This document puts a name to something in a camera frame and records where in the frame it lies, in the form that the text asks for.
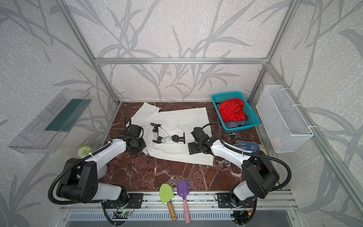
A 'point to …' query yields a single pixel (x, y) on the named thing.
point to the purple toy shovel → (183, 188)
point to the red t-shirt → (232, 110)
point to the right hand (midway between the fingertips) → (195, 142)
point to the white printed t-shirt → (167, 134)
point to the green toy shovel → (166, 193)
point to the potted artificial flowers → (84, 150)
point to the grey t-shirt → (233, 124)
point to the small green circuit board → (121, 214)
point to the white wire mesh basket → (287, 129)
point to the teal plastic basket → (251, 120)
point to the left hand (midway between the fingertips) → (145, 142)
